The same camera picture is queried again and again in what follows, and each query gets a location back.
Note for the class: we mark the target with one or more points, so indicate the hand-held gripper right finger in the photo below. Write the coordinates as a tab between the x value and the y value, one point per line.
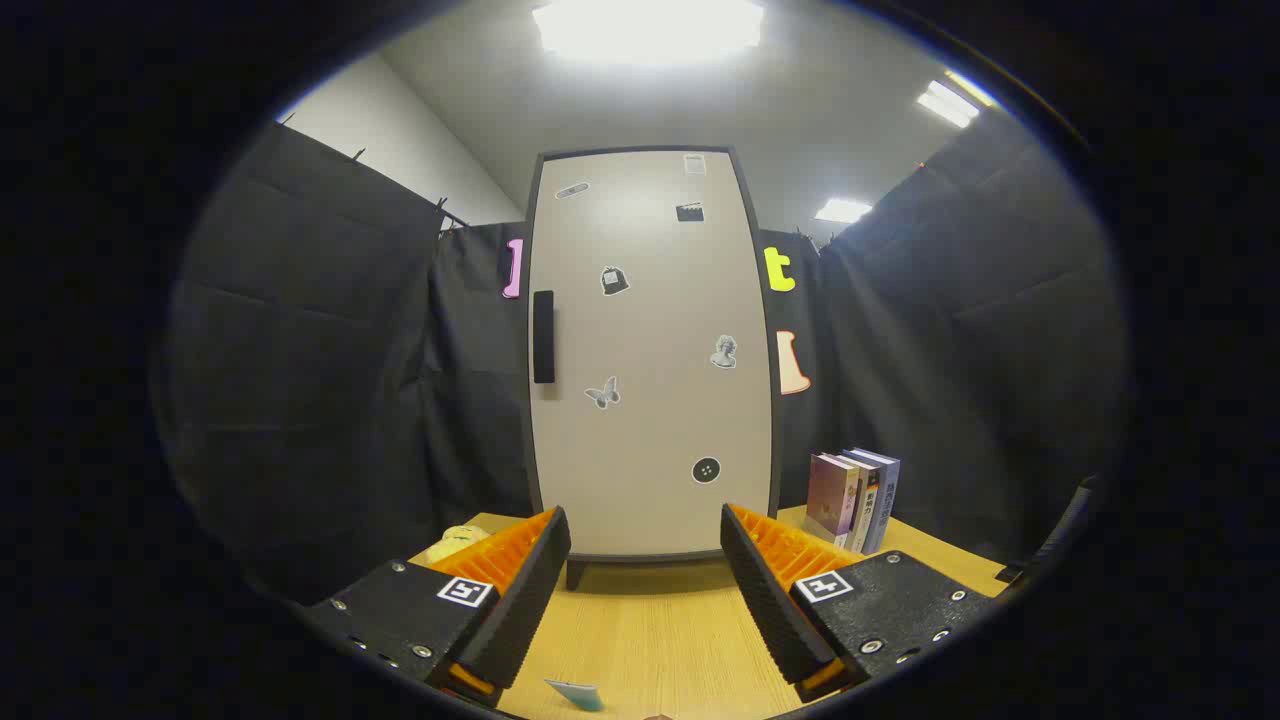
770	610

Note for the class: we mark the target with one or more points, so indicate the blue white tube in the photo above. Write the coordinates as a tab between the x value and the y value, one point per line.
580	693

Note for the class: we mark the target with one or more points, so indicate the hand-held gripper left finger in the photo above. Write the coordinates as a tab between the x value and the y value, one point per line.
520	620

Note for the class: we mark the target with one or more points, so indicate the white orange book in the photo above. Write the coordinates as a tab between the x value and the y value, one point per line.
868	510

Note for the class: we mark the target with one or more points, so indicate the purple book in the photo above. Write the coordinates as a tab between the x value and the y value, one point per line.
830	495

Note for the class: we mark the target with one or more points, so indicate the blue grey book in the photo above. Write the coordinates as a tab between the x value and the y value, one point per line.
888	500

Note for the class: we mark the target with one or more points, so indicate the yellow plush toy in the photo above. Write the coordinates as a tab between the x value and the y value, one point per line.
455	545

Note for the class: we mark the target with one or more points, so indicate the black backdrop cloth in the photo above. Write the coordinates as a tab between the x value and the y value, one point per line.
300	350

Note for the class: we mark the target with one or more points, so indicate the large ceiling light panel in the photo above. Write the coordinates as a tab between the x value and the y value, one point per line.
650	25

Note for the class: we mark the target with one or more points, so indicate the small ceiling light panel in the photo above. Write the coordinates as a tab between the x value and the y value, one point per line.
843	210

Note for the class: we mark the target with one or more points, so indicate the long ceiling light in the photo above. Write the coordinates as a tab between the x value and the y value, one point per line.
948	103

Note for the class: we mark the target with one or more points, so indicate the beige cabinet door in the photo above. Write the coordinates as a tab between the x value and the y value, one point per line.
650	450

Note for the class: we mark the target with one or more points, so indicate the dark grey cabinet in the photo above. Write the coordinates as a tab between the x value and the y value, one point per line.
576	574

